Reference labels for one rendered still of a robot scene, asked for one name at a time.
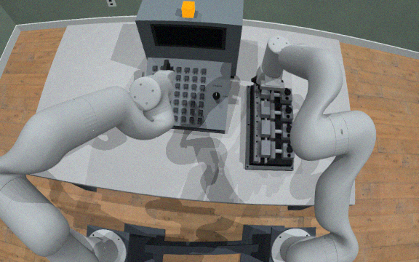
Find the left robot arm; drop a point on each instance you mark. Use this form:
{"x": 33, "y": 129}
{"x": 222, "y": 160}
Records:
{"x": 48, "y": 136}

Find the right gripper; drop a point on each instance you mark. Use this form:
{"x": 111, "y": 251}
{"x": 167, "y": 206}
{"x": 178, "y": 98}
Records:
{"x": 260, "y": 75}

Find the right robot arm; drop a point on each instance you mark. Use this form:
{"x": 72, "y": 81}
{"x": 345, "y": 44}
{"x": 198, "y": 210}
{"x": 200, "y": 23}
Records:
{"x": 348, "y": 135}

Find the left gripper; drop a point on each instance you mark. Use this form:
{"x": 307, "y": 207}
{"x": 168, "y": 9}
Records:
{"x": 167, "y": 71}

